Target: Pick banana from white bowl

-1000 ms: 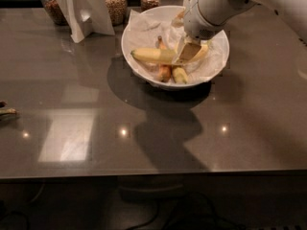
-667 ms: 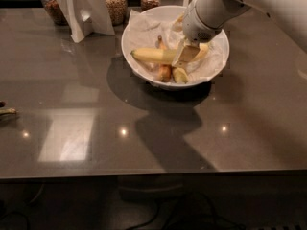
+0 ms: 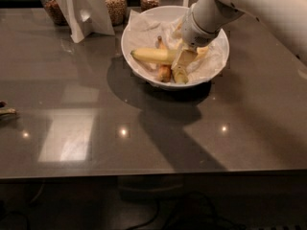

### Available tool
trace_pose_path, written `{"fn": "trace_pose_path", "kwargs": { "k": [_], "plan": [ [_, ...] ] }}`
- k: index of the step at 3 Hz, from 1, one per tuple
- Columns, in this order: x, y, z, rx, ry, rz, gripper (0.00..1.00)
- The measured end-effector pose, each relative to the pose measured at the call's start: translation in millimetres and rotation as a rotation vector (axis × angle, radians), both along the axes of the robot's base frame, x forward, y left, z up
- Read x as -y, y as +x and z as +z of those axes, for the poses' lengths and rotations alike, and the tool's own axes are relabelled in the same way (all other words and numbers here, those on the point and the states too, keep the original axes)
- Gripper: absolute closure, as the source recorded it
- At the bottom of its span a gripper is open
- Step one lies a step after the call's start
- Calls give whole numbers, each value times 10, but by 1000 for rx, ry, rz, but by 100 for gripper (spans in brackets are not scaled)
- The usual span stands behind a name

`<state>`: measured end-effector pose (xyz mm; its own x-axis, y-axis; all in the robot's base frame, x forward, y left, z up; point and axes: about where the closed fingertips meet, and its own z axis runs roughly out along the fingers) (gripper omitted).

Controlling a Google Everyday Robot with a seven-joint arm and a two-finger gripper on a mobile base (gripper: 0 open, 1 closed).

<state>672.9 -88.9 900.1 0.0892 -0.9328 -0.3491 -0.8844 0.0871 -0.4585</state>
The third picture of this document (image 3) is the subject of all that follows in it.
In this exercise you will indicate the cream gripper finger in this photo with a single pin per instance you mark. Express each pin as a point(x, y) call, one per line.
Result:
point(184, 56)
point(177, 31)

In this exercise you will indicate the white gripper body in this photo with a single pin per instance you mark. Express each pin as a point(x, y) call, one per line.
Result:
point(195, 33)

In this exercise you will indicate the large yellow banana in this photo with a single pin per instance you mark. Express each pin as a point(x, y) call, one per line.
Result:
point(162, 56)

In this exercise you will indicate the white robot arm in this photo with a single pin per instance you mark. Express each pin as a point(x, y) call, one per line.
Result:
point(285, 19)

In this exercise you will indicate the small yellow-green banana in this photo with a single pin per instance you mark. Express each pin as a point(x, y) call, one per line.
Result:
point(180, 74)

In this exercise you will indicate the small orange banana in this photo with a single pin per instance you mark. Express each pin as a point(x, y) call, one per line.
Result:
point(164, 71)

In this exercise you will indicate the white bowl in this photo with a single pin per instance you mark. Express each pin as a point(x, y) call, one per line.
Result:
point(137, 71)

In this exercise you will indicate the white paper liner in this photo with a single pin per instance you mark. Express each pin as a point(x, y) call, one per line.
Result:
point(144, 26)

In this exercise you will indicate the glass jar with grains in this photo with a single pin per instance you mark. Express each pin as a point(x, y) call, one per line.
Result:
point(117, 11)

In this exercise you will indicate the white card stand left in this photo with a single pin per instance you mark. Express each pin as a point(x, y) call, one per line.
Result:
point(85, 17)

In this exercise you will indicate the glass jar far left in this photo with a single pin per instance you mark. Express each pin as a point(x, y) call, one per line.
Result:
point(53, 10)

